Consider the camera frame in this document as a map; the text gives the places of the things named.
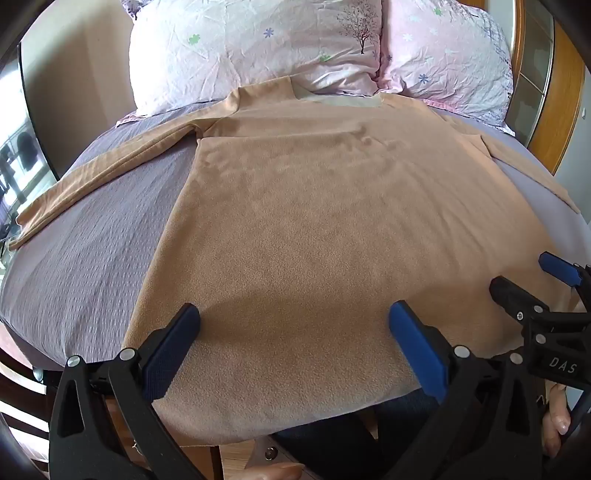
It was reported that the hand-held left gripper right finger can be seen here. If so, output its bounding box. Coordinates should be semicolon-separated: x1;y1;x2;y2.
382;300;549;480

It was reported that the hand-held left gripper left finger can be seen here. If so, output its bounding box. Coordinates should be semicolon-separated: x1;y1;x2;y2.
48;302;218;480

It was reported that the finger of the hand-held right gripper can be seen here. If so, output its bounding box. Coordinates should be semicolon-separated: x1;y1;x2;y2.
539;251;591;297
489;275;551;331

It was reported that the tan long-sleeve shirt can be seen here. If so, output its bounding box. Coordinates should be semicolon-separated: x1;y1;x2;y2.
9;76;583;449

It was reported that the person's right hand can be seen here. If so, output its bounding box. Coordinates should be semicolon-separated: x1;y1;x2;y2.
540;382;576;459

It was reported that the person's left hand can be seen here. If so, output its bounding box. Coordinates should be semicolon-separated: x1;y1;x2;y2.
242;463;305;480

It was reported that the window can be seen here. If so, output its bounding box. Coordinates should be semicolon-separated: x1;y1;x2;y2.
0;44;63;259

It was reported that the pink floral pillow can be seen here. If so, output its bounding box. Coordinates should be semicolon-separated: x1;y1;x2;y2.
376;0;516;136

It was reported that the white floral pillow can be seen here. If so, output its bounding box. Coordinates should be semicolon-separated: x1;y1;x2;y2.
121;0;385;117

